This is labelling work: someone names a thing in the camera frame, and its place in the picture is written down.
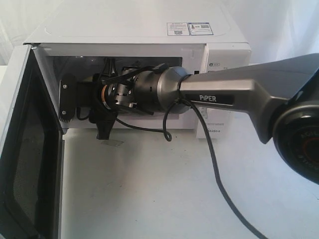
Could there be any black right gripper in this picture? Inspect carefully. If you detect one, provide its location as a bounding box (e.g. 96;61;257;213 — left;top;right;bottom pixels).
90;58;140;140

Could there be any white microwave door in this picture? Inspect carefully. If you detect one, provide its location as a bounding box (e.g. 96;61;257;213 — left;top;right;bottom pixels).
0;45;64;239

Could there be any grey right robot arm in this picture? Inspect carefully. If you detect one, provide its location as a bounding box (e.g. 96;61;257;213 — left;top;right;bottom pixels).
92;53;319;182

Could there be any white microwave oven body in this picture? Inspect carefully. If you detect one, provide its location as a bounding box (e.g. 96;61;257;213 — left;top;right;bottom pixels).
22;0;252;140

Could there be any clear tape patch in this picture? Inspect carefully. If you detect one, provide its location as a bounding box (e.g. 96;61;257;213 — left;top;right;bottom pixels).
102;139;124;147

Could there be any blue white warning sticker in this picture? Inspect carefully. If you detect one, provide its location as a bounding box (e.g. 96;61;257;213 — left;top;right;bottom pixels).
166;22;214;36

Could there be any white backdrop curtain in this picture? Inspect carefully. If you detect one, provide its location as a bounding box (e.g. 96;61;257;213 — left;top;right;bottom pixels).
0;0;319;65

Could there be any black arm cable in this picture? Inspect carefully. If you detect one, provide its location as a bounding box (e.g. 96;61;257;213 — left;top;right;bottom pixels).
75;63;271;239

